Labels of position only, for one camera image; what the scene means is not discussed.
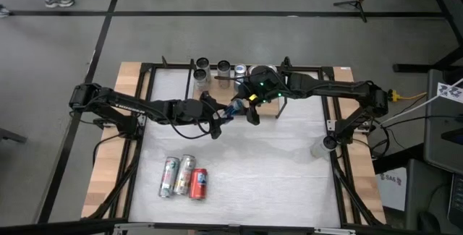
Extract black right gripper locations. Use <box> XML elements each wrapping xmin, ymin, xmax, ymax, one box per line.
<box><xmin>244</xmin><ymin>64</ymin><xmax>291</xmax><ymax>127</ymax></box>

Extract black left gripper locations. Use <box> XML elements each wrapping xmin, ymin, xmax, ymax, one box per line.
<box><xmin>172</xmin><ymin>90</ymin><xmax>229</xmax><ymax>140</ymax></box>

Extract silver Celsius can orange print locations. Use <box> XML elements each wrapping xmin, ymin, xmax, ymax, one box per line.
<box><xmin>173</xmin><ymin>154</ymin><xmax>197</xmax><ymax>196</ymax></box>

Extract silver Celsius can green print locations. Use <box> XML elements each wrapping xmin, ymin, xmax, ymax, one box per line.
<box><xmin>158</xmin><ymin>156</ymin><xmax>181</xmax><ymax>199</ymax></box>

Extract white cardboard box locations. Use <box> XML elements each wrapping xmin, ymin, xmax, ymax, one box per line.
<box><xmin>375</xmin><ymin>167</ymin><xmax>409</xmax><ymax>211</ymax></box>

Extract grey desk top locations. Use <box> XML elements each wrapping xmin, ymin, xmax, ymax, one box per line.
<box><xmin>422</xmin><ymin>68</ymin><xmax>463</xmax><ymax>175</ymax></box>
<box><xmin>404</xmin><ymin>158</ymin><xmax>463</xmax><ymax>235</ymax></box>

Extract white paper tag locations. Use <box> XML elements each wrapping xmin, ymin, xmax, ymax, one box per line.
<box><xmin>436</xmin><ymin>81</ymin><xmax>463</xmax><ymax>105</ymax></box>

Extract grey chair leg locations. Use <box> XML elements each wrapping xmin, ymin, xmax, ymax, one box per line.
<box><xmin>0</xmin><ymin>127</ymin><xmax>28</xmax><ymax>145</ymax></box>

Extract black computer mouse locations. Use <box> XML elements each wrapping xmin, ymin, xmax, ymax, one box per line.
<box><xmin>417</xmin><ymin>210</ymin><xmax>441</xmax><ymax>234</ymax></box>

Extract black laptop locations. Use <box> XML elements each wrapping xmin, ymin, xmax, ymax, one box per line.
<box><xmin>446</xmin><ymin>172</ymin><xmax>463</xmax><ymax>228</ymax></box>

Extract wooden shelf black wire legs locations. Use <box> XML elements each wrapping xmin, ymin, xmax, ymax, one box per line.
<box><xmin>184</xmin><ymin>59</ymin><xmax>289</xmax><ymax>119</ymax></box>

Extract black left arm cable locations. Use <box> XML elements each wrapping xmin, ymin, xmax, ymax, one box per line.
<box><xmin>168</xmin><ymin>117</ymin><xmax>218</xmax><ymax>140</ymax></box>

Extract black aluminium table frame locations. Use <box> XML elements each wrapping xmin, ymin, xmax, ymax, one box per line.
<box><xmin>82</xmin><ymin>56</ymin><xmax>388</xmax><ymax>235</ymax></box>

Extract black desk frame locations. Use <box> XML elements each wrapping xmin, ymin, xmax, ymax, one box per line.
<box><xmin>392</xmin><ymin>0</ymin><xmax>463</xmax><ymax>73</ymax></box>

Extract white cable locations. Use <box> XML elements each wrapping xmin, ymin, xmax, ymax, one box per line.
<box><xmin>379</xmin><ymin>78</ymin><xmax>463</xmax><ymax>127</ymax></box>

